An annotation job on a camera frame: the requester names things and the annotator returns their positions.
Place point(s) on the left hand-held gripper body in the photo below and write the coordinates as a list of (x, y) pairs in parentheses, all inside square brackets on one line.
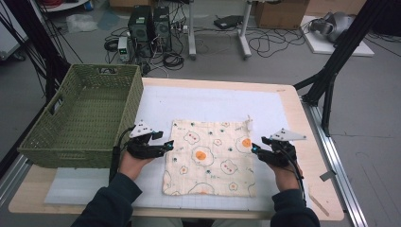
[(143, 148)]

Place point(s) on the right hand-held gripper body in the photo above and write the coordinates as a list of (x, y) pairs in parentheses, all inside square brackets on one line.
[(279, 154)]

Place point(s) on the cream egg print cloth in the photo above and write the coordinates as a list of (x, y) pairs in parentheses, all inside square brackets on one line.
[(208, 176)]

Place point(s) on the green woven basket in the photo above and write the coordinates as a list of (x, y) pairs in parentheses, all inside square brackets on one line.
[(91, 104)]

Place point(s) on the person's left hand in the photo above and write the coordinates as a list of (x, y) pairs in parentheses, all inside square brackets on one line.
[(134, 167)]

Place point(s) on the person's right hand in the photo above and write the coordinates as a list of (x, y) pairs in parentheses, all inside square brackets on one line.
[(288, 178)]

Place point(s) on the grey tape piece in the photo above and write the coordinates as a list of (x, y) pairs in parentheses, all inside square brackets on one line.
[(327, 175)]

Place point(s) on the white grid mat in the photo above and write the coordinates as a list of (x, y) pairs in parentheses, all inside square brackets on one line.
[(214, 104)]

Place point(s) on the thin wooden stick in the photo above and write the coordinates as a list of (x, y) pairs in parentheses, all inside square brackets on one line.
[(318, 204)]

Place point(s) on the small white power supply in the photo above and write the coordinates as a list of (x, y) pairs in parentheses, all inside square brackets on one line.
[(123, 47)]

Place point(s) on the black computer tower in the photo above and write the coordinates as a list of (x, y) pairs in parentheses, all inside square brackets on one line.
[(140, 28), (162, 28)]

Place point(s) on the white floor board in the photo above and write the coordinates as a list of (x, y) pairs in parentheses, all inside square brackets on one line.
[(321, 47)]

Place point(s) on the white desk leg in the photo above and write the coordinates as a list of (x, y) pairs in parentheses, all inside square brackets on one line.
[(191, 28), (244, 31)]

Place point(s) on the black metal stand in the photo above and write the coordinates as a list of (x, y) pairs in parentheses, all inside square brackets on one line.
[(34, 31), (343, 47)]

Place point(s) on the black flat device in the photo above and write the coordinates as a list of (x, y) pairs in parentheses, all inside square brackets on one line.
[(228, 21)]

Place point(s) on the brown cardboard box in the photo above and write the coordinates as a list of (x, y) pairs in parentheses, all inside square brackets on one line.
[(280, 14)]

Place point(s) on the grey headset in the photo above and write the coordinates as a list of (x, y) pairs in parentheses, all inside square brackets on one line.
[(337, 25)]

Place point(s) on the clear plastic bag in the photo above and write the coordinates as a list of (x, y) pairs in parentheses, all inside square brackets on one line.
[(80, 22)]

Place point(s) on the aluminium rail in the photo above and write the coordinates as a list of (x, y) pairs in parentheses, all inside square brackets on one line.
[(334, 157), (12, 179)]

